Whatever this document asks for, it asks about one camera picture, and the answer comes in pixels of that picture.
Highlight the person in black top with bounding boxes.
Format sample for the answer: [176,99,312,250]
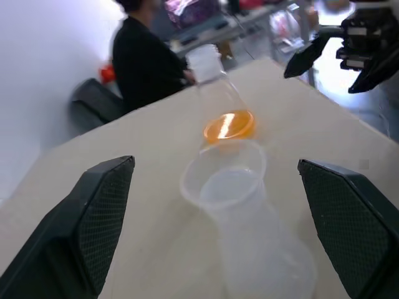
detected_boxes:
[111,0,196,113]

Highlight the purple patterned bag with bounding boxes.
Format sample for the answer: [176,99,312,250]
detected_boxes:
[164,0,219,31]

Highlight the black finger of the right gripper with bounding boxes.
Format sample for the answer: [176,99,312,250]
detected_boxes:
[283,26,344,79]
[347,57,399,94]

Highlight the small red object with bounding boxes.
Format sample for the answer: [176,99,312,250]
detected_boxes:
[99,64,117,85]

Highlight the black office chair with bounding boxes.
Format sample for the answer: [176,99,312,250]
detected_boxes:
[69,77,126,133]

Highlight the grey background desk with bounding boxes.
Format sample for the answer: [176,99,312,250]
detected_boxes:
[170,2,315,62]

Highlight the glass flask with orange liquid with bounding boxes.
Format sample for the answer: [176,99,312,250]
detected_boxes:
[185,43,257,150]

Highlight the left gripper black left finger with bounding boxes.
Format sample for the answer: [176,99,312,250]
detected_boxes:
[0,155,136,299]

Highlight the clear plastic bag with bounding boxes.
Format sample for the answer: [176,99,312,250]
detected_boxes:
[268,9,314,65]

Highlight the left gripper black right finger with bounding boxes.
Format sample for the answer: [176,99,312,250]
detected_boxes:
[297,159,399,299]

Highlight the translucent plastic conical bottle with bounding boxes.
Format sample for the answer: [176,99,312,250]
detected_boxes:
[179,139,319,299]

